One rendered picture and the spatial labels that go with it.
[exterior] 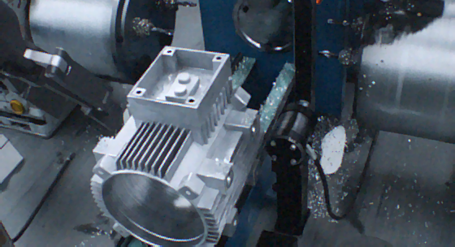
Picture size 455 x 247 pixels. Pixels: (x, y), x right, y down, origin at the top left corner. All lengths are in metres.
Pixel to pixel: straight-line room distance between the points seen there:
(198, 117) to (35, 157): 0.60
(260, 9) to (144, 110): 0.43
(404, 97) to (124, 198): 0.44
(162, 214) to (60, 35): 0.40
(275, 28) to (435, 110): 0.39
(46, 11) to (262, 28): 0.41
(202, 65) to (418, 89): 0.32
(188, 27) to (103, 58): 0.54
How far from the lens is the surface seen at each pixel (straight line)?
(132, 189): 0.85
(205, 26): 1.18
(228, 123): 0.78
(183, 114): 0.72
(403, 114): 0.88
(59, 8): 1.07
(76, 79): 0.55
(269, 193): 1.03
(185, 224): 0.84
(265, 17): 1.10
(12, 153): 0.87
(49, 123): 1.26
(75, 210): 1.10
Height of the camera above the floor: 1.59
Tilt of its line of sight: 41 degrees down
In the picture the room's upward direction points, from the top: 6 degrees counter-clockwise
